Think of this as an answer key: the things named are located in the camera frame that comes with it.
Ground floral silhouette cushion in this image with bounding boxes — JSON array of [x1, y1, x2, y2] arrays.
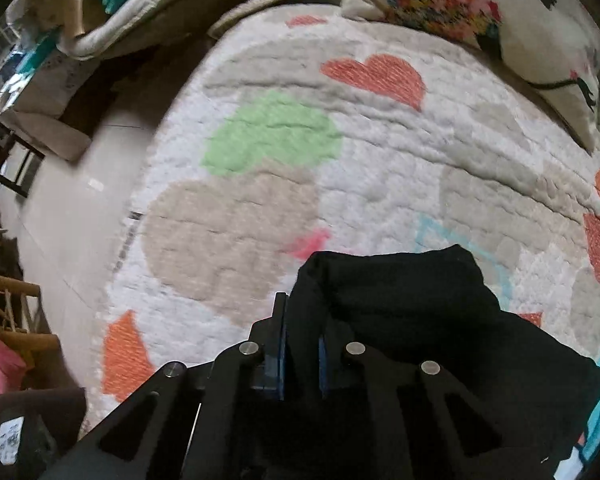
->
[[341, 0, 600, 151]]

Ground heart patterned quilt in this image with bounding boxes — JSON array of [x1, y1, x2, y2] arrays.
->
[[87, 4, 600, 424]]

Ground black pants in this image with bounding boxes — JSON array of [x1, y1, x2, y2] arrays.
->
[[284, 246, 600, 478]]

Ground wooden chair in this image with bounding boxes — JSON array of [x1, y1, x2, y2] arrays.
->
[[0, 275, 60, 368]]

